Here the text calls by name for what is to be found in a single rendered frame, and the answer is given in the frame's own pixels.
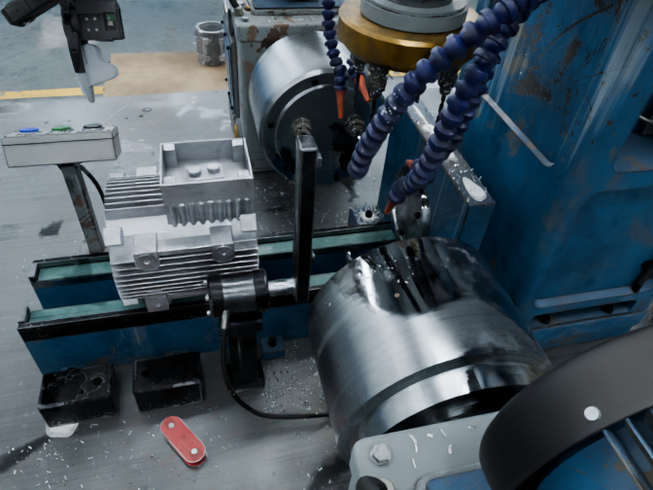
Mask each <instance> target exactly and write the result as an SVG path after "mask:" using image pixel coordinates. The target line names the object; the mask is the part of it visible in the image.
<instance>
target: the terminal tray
mask: <svg viewBox="0 0 653 490"><path fill-rule="evenodd" d="M235 141H240V142H241V143H240V144H235V143H234V142H235ZM168 145H170V146H172V148H171V149H166V148H165V147H166V146H168ZM159 158H160V190H161V195H162V200H163V205H164V209H165V213H166V218H167V223H168V225H172V226H173V227H174V228H176V227H177V226H178V224H182V226H183V227H185V226H186V225H187V224H188V223H191V224H192V225H193V226H195V225H196V222H200V224H202V225H205V223H206V221H209V222H210V223H211V224H213V223H214V222H215V220H219V222H220V223H223V220H224V219H227V220H228V221H229V222H232V221H233V218H236V219H237V221H240V215H242V214H252V213H255V203H254V201H255V190H254V176H253V171H252V166H251V163H250V158H249V153H248V149H247V144H246V139H245V138H230V139H216V140H201V141H187V142H173V143H160V144H159ZM242 171H245V172H247V174H246V175H241V174H240V173H241V172H242ZM168 177H171V178H173V180H172V181H170V182H168V181H166V178H168Z"/></svg>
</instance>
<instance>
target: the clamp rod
mask: <svg viewBox="0 0 653 490"><path fill-rule="evenodd" d="M289 284H293V282H291V283H288V280H283V281H275V282H268V285H269V293H270V296H271V297H275V296H281V295H288V294H289V292H291V291H293V292H294V288H293V290H289Z"/></svg>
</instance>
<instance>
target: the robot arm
mask: <svg viewBox="0 0 653 490"><path fill-rule="evenodd" d="M58 4H59V5H60V7H61V8H60V13H61V18H62V26H63V30H64V33H65V36H66V38H67V44H68V49H69V53H70V56H71V59H72V63H73V66H74V70H75V72H76V76H77V79H78V82H79V85H80V88H81V90H82V93H83V94H84V96H85V97H86V98H87V100H88V101H89V102H90V103H94V102H95V97H94V85H97V84H100V83H103V82H106V81H109V80H112V79H114V78H116V77H117V76H118V74H119V70H118V67H117V66H116V65H115V64H112V63H110V62H107V61H105V60H104V59H103V57H102V53H101V50H100V48H99V47H98V46H96V45H94V44H89V43H88V41H94V40H95V41H100V42H114V40H123V39H125V37H124V31H123V25H122V18H121V12H120V5H119V2H117V0H13V1H11V2H10V3H8V4H7V5H6V6H5V8H3V9H2V10H1V13H2V15H3V16H4V18H5V19H6V20H7V22H8V23H9V24H10V25H14V26H18V27H24V26H26V25H28V24H30V23H31V22H33V21H34V20H35V18H37V17H38V16H40V15H41V14H43V13H45V12H46V11H48V10H50V9H51V8H53V7H55V6H56V5H58Z"/></svg>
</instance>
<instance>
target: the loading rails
mask: <svg viewBox="0 0 653 490"><path fill-rule="evenodd" d="M392 225H393V224H392V222H391V221H388V222H380V223H371V224H362V225H352V226H344V227H327V228H317V229H313V241H312V248H313V251H314V254H315V263H311V272H310V288H309V300H308V301H302V302H295V300H294V296H293V294H289V295H281V296H275V297H270V309H269V311H267V312H261V313H262V319H263V330H262V331H261V332H257V342H258V344H260V350H261V356H262V358H263V359H264V360H265V359H271V358H278V357H284V356H285V355H286V348H285V343H284V340H290V339H297V338H302V337H309V334H308V330H307V316H308V312H309V309H310V306H311V304H312V302H313V300H314V298H315V296H316V294H317V293H318V292H319V290H320V289H321V288H322V286H323V285H324V284H325V283H326V282H327V281H328V280H329V279H330V278H331V277H332V276H333V275H334V274H335V273H336V272H337V271H338V270H340V269H341V268H342V267H343V266H345V265H346V264H347V261H346V254H347V253H348V252H350V253H351V255H350V257H351V258H352V259H356V258H357V257H359V256H361V255H363V254H365V253H367V252H369V251H371V250H373V249H376V248H378V247H381V246H383V245H384V244H385V243H386V242H387V241H393V242H396V238H395V235H394V233H393V231H392ZM292 247H293V231H291V232H282V233H272V234H264V235H258V259H259V269H261V268H263V269H264V270H265V271H266V274H267V279H268V282H275V281H283V280H291V279H292ZM28 279H29V281H30V282H31V285H32V287H33V289H34V291H35V293H36V295H37V297H38V299H39V301H40V302H41V304H42V306H43V309H42V310H34V311H31V312H30V309H29V307H28V306H22V307H21V308H20V311H19V315H18V320H17V322H18V324H17V332H18V333H19V335H20V337H21V339H22V340H23V342H24V344H25V345H26V347H27V349H28V351H29V352H30V354H31V356H32V358H33V360H34V361H35V363H36V365H37V367H38V368H39V370H40V372H41V373H42V374H45V373H49V372H56V371H63V370H68V369H75V368H89V367H94V366H101V365H107V364H112V365H113V366H114V367H117V366H123V365H130V364H134V362H135V361H136V360H140V359H146V358H152V357H160V356H166V355H172V354H178V353H185V352H190V351H199V354H200V353H207V352H213V351H220V350H221V328H220V318H219V319H213V318H212V317H211V316H207V310H210V305H209V301H205V296H197V297H182V298H174V299H172V303H171V304H169V310H162V311H156V312H148V309H147V305H146V302H145V298H144V297H143V298H141V303H139V304H136V305H128V306H124V305H123V300H121V298H120V296H119V292H118V291H117V288H116V283H115V279H114V277H113V271H112V267H111V265H110V257H109V252H103V253H93V254H84V255H76V256H67V257H58V258H48V259H39V260H32V264H31V265H30V269H29V274H28Z"/></svg>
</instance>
